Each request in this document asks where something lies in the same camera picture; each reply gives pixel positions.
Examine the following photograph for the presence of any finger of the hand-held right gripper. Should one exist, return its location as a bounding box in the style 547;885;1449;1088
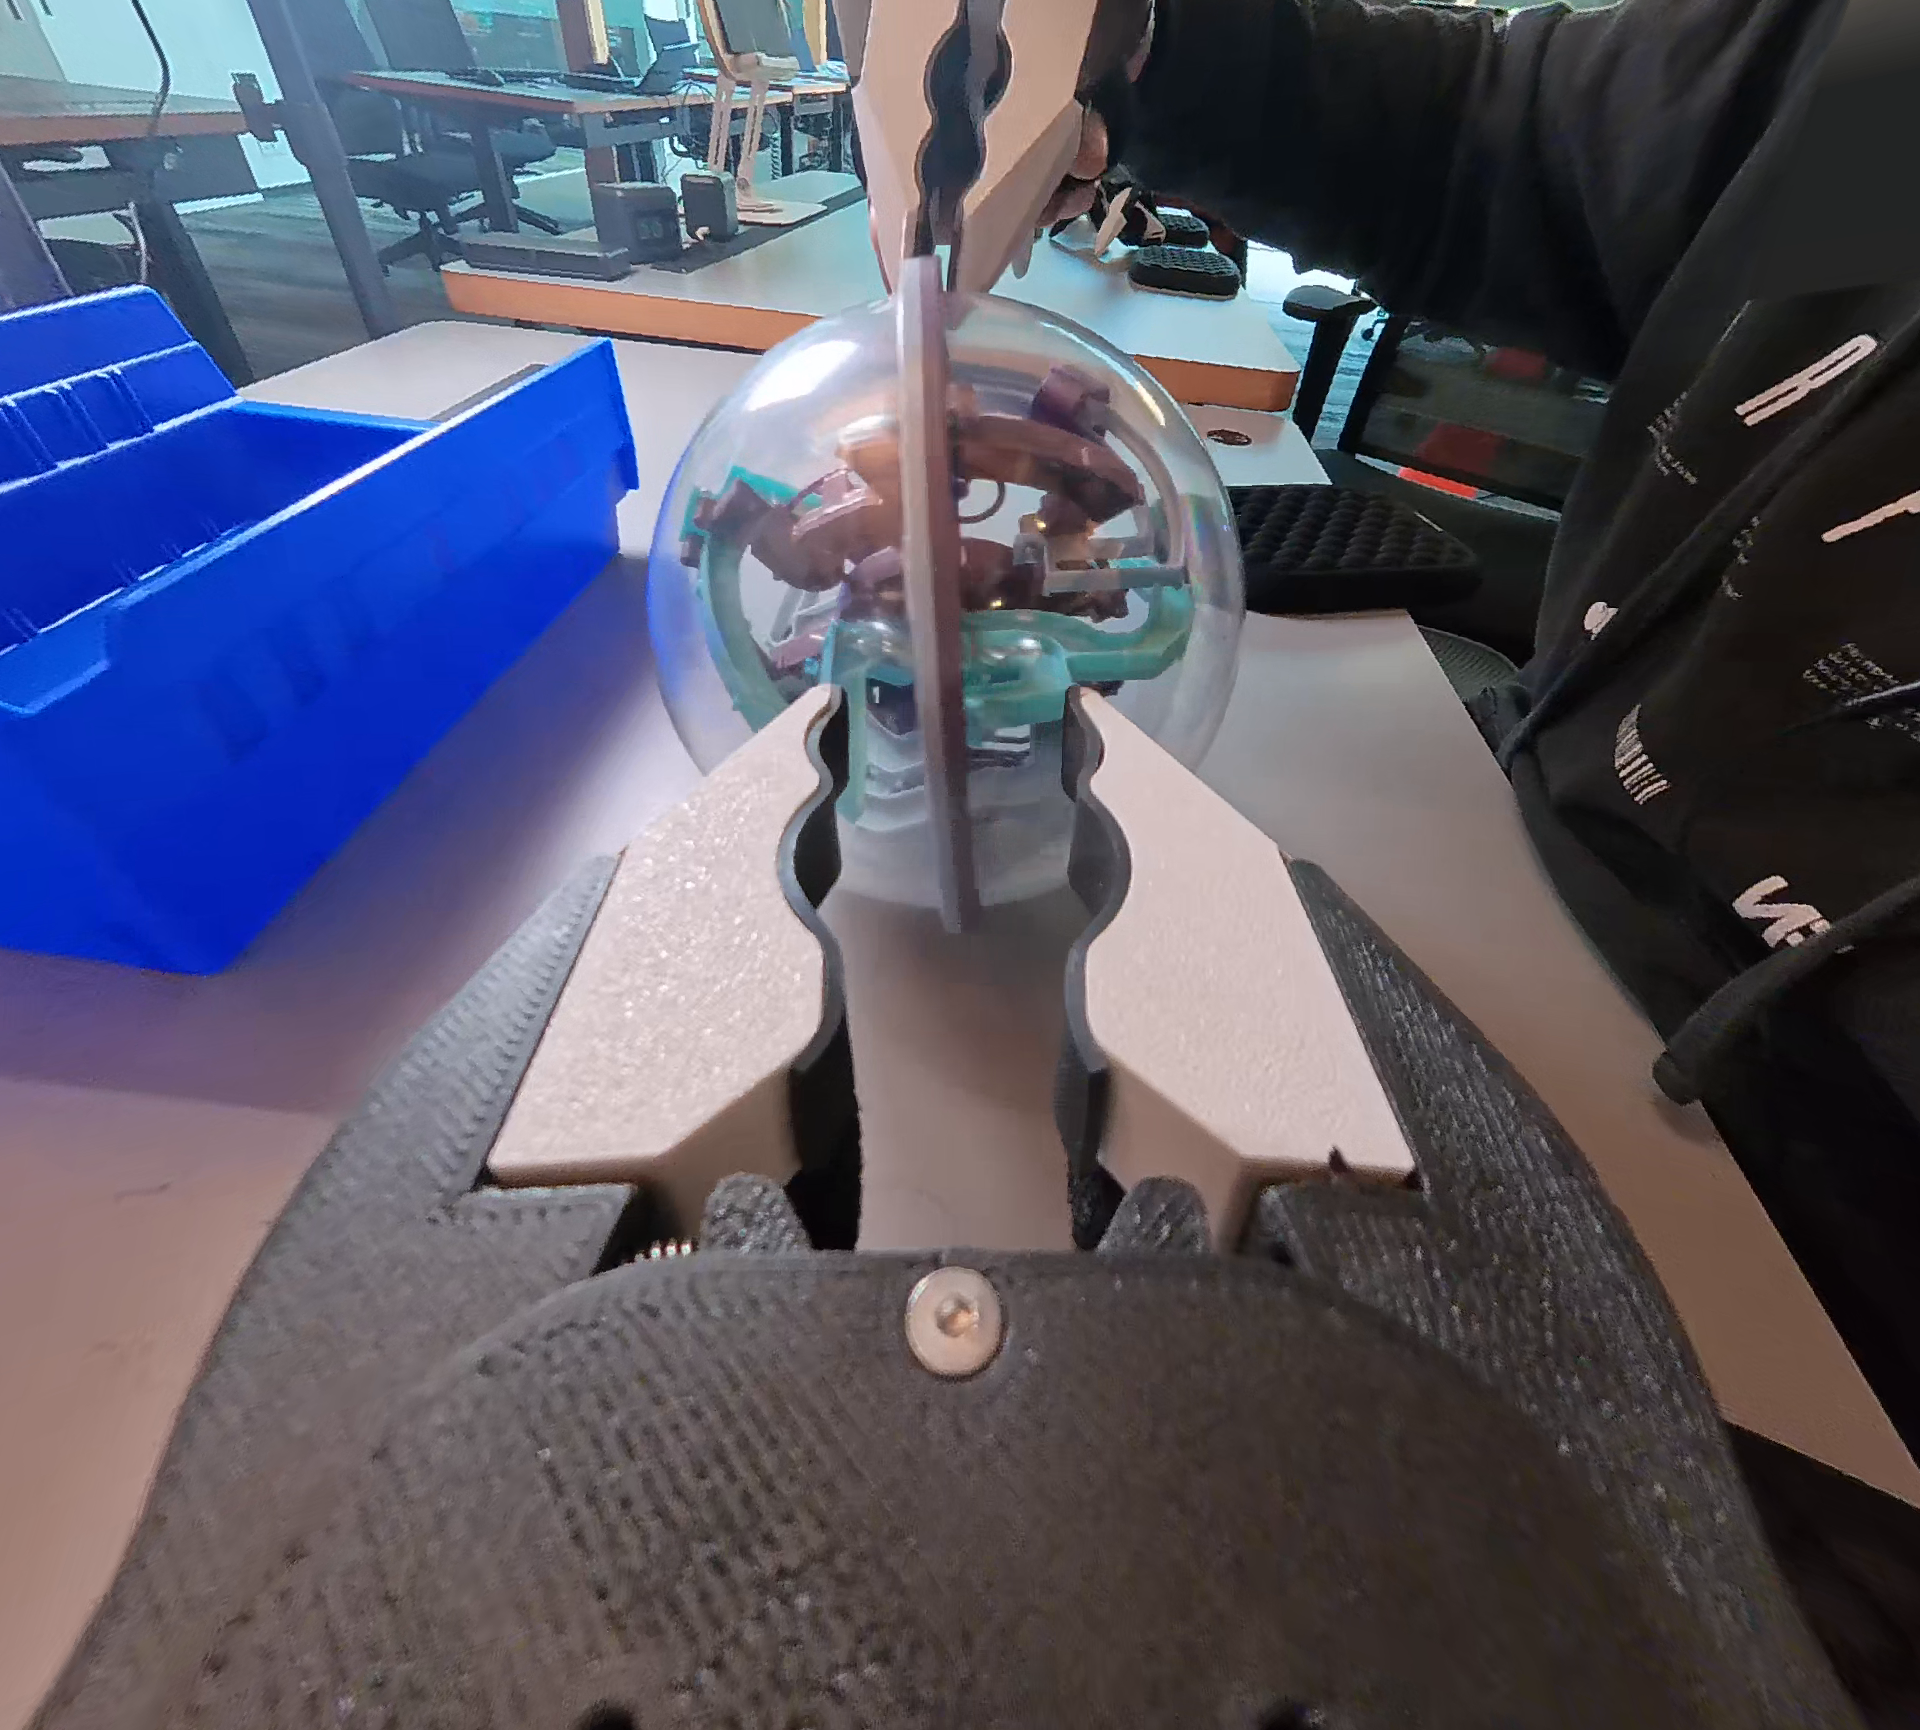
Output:
849;0;975;275
947;0;1117;285

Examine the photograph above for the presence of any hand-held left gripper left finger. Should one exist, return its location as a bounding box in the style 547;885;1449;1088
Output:
489;697;871;1250

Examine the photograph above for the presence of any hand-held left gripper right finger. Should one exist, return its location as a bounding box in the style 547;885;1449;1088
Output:
1047;697;1418;1250

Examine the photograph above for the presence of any clear maze ball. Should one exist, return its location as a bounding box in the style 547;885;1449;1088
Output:
650;256;1237;936

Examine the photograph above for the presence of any person's right hand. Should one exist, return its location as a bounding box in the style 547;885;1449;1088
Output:
1028;85;1134;236

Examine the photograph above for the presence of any grey desk with wooden edge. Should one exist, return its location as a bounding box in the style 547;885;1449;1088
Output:
440;193;1306;410

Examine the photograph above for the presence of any black office chair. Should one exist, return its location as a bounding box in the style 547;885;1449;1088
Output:
271;0;572;259

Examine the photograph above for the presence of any blue plastic bin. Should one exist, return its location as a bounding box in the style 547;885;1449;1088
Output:
0;285;642;977

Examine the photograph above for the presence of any person's black printed jacket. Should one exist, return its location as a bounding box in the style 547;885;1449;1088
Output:
1484;0;1920;1494

